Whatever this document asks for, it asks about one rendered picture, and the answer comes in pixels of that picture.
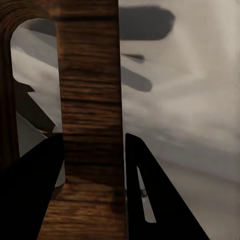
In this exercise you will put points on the bowl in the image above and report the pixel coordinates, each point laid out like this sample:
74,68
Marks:
28,138

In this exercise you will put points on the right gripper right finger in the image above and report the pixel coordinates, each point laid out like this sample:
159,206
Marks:
174,219

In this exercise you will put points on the cutting board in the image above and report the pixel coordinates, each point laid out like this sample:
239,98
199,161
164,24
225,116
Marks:
91,204

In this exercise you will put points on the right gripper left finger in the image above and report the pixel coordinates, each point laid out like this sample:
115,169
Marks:
26,189

